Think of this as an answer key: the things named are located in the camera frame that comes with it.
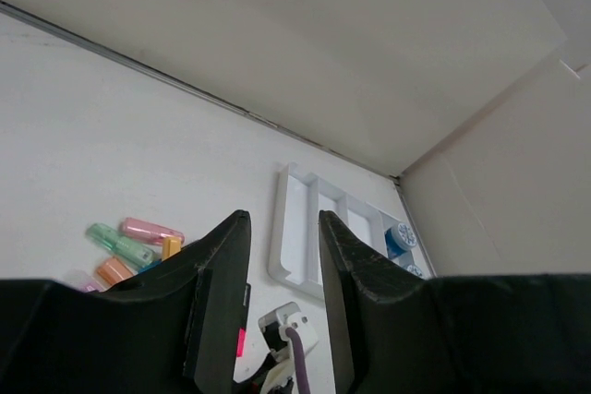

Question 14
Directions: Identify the pastel green short highlighter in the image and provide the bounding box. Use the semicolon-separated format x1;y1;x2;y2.
86;223;155;269

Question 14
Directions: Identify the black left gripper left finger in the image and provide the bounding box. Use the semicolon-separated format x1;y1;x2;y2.
104;209;251;392

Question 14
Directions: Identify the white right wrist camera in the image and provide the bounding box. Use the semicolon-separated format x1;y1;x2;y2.
257;301;320;365

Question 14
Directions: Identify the pastel orange short highlighter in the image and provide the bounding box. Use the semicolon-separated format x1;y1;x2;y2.
95;257;134;288

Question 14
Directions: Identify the black blue highlighter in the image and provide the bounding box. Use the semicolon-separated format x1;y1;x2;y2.
138;259;162;274

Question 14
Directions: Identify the white divided organizer tray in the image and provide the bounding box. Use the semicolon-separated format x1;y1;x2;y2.
267;161;438;303

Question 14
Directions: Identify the pastel pink highlighter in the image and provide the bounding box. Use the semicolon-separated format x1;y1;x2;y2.
119;217;185;246

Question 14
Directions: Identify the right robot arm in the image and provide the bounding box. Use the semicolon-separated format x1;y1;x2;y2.
231;352;295;394

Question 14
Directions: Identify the pastel purple highlighter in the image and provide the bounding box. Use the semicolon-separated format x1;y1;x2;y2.
65;269;105;293

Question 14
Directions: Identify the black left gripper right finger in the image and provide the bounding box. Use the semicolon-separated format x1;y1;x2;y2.
319;210;424;393

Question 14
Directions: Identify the blue tape roll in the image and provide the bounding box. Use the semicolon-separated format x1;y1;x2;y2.
403;264;426;280
384;221;418;259

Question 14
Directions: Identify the black pink highlighter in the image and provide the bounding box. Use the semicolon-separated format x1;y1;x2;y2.
236;283;251;358

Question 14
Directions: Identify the pastel yellow clear highlighter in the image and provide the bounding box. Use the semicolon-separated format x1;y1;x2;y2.
161;236;183;261

